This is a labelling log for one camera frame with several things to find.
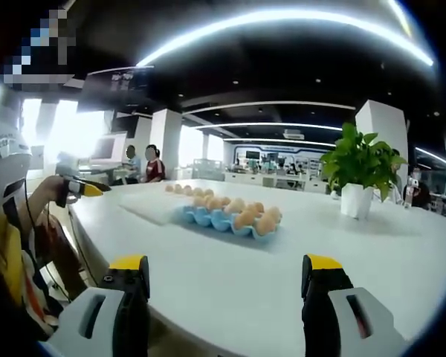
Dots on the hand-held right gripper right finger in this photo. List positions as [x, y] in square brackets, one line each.
[319, 297]

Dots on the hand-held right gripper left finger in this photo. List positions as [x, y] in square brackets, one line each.
[128, 297]

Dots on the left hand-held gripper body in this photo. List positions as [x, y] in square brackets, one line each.
[61, 201]

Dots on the single brown egg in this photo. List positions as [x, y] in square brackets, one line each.
[170, 188]
[187, 190]
[178, 188]
[197, 192]
[208, 193]

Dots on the cluster of brown eggs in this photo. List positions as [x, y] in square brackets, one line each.
[265, 223]

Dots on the blue egg tray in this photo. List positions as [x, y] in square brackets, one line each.
[208, 219]

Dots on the white foam holder tray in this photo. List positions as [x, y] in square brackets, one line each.
[148, 206]

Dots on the person's left hand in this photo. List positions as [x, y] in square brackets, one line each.
[49, 189]

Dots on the white framed monitor screen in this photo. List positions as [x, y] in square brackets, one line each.
[108, 147]

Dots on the person's white clothing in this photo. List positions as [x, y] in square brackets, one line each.
[7, 163]

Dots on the white square pillar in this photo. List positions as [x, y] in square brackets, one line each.
[386, 122]
[167, 148]

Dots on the person's yellow clothing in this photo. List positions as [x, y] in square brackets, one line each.
[5, 260]

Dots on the orange white striped cloth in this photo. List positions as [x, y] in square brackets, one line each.
[37, 294]

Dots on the white table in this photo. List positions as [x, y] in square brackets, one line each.
[226, 282]

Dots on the dark hanging ceiling screen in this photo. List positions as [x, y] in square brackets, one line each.
[111, 91]

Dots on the green plant in white pot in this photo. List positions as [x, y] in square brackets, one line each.
[355, 201]

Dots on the small white object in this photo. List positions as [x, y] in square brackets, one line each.
[333, 192]

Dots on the glass display case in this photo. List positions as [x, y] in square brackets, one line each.
[207, 169]

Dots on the long white low counter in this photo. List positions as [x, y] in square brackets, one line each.
[245, 177]

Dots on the long thin ceiling light strip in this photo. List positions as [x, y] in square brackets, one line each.
[282, 140]
[267, 124]

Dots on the ceiling air conditioner unit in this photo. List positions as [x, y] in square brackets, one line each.
[294, 134]

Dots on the straight ceiling light strip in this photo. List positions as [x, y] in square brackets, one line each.
[435, 157]

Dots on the wide curved ceiling light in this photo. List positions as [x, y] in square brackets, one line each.
[282, 15]

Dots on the blue trimmed display wall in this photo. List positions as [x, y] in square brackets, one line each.
[267, 160]

